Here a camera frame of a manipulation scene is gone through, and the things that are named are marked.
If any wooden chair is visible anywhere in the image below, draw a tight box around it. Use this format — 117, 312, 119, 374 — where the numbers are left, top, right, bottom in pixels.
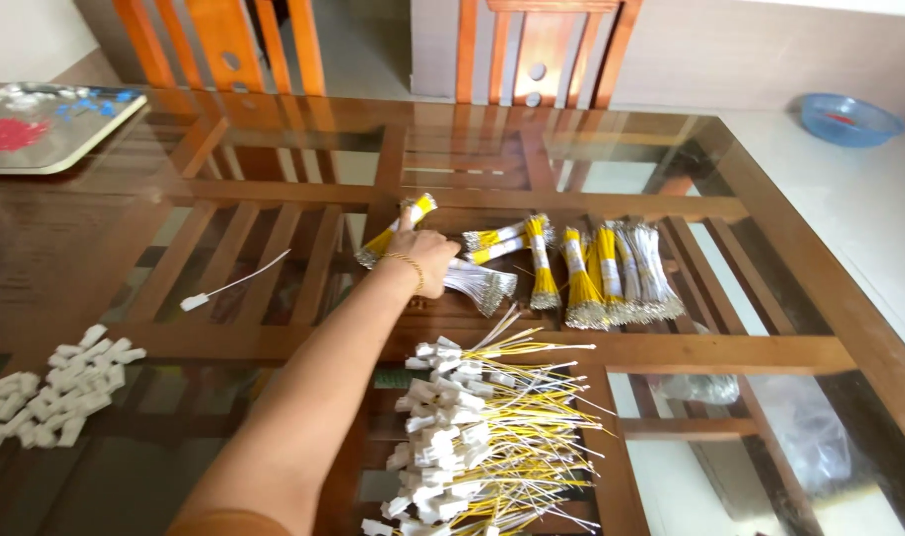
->
456, 0, 644, 110
112, 0, 327, 98

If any heap of blue small parts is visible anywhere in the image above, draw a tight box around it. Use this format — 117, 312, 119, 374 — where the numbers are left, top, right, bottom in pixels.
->
54, 89, 139, 122

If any single white wire with connector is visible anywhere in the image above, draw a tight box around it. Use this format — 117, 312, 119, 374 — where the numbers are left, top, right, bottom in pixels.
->
180, 249, 292, 313

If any pile of wires with connectors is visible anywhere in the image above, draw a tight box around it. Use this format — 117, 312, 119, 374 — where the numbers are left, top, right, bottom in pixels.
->
360, 305, 617, 536

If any metal tray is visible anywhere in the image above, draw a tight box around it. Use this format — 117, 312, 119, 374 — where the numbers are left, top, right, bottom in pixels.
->
0, 82, 148, 176

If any clear plastic bag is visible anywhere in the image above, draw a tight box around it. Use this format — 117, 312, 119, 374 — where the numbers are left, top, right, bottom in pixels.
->
649, 372, 741, 407
750, 376, 859, 496

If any gold bracelet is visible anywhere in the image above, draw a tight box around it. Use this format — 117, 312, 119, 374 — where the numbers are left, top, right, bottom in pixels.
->
380, 252, 426, 293

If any blue plastic bowl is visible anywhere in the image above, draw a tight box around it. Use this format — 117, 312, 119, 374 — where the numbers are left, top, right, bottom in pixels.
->
800, 92, 905, 148

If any heap of white small parts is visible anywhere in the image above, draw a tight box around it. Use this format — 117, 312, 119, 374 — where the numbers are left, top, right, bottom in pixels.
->
4, 89, 55, 114

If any orange sleeve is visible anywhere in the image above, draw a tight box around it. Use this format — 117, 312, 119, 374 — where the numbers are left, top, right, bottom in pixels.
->
166, 509, 293, 536

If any white wire bundle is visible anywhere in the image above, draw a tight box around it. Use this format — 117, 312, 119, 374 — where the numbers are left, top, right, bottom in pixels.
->
442, 257, 519, 318
618, 221, 686, 323

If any yellow wire bundle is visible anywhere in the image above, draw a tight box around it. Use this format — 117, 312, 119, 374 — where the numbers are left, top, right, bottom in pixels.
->
560, 226, 611, 331
467, 234, 534, 267
524, 215, 562, 311
591, 223, 632, 326
354, 193, 438, 269
463, 216, 556, 253

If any heap of red small parts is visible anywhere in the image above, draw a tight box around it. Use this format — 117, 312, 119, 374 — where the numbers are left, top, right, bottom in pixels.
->
0, 118, 51, 163

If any person's left hand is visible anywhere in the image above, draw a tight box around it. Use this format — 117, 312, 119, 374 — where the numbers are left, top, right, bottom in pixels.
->
381, 206, 462, 300

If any pile of white plastic connectors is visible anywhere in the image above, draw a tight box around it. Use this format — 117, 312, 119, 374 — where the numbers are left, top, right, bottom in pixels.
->
0, 324, 148, 457

